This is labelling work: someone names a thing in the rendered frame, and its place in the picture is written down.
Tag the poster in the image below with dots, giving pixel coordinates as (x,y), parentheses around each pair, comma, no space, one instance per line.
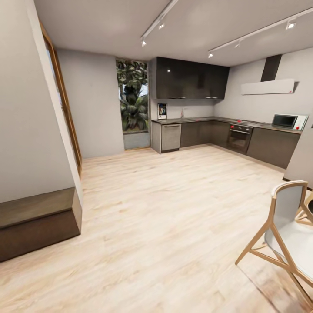
(162,111)

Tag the fridge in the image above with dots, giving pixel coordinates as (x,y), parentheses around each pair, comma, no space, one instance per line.
(300,166)

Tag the dishwasher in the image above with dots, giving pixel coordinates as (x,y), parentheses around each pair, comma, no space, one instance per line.
(170,137)

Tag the fixed window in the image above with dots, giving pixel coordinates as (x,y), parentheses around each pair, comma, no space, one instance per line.
(134,95)

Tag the oven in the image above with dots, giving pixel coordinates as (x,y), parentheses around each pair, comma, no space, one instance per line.
(239,136)

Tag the microwave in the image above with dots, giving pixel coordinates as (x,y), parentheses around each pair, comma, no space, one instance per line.
(290,120)

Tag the range hood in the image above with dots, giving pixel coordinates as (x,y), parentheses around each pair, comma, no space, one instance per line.
(268,84)

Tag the door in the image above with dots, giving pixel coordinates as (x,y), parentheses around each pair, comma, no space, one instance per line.
(62,94)

